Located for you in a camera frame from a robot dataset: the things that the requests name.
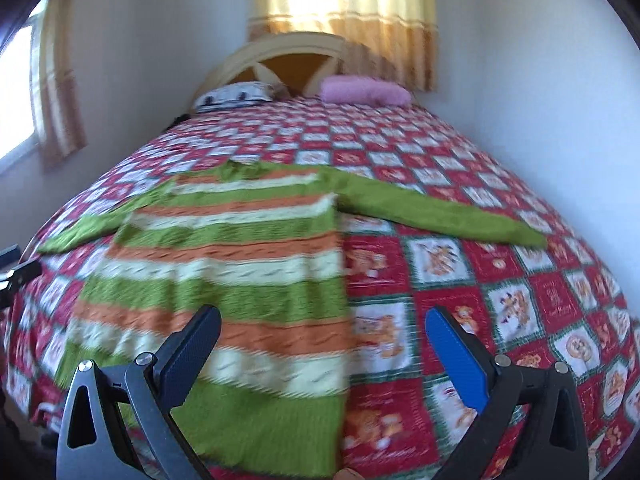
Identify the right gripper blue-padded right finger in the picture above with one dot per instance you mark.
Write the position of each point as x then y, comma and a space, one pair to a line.
552, 443

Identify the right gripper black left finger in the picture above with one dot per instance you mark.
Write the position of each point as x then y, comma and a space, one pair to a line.
94, 442

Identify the green orange white striped sweater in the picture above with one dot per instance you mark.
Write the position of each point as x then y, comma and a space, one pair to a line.
263, 243

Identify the red patchwork bedspread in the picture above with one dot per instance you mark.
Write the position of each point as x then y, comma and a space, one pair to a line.
561, 303

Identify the yellow curtain at side window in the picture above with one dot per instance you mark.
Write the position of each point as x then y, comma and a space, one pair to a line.
55, 110

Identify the white patterned pillow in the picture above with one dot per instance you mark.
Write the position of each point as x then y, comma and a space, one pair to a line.
239, 94

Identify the cream and brown headboard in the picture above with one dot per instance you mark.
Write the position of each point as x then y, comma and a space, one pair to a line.
294, 63

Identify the pink pillow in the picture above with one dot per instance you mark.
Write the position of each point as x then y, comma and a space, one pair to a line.
342, 89

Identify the yellow curtain behind headboard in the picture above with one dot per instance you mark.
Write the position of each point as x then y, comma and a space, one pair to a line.
394, 40

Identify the side window with metal frame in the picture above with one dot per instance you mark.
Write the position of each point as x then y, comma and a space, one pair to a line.
17, 131

